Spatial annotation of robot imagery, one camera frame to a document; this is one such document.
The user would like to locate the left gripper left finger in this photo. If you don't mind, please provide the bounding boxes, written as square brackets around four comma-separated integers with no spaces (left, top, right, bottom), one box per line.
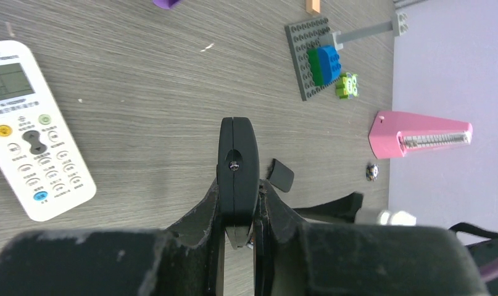
[165,180,222,295]

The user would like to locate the beige remote control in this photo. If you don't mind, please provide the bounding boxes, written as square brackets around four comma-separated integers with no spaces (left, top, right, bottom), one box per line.
[0,40,97,222]

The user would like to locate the blue lego brick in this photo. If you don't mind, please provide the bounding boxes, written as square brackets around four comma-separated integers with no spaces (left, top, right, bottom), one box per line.
[307,45,341,86]

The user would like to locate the pink metronome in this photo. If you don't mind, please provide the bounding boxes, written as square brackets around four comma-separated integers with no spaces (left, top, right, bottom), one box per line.
[368,110,473,159]

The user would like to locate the green owl toy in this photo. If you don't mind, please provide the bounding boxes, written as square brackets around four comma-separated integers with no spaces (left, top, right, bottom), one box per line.
[335,72,359,99]

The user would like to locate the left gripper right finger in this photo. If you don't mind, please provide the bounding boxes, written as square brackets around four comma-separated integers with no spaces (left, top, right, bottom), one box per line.
[254,180,310,295]

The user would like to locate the grey lego baseplate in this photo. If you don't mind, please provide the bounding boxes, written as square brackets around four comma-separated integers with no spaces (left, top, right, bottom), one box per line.
[284,16,342,101]

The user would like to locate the black remote control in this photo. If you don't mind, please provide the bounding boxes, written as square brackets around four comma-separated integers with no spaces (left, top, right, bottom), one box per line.
[217,117,260,249]

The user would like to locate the purple plastic toy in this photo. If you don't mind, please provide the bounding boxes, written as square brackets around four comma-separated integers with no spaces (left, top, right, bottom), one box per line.
[152,0,181,10]

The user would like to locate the orange wooden block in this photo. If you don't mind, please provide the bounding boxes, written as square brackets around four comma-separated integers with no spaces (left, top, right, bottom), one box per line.
[305,0,321,15]

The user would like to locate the black battery cover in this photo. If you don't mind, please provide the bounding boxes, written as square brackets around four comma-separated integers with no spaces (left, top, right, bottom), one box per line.
[267,158,294,192]

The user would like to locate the grey lego tower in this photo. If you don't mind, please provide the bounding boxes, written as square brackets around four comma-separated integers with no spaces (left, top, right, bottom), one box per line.
[333,12,409,51]

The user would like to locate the small patterned ball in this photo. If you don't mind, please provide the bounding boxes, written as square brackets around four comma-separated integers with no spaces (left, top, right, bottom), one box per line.
[365,163,379,181]

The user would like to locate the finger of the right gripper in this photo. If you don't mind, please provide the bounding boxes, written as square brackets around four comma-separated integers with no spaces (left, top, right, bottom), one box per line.
[294,192,363,223]

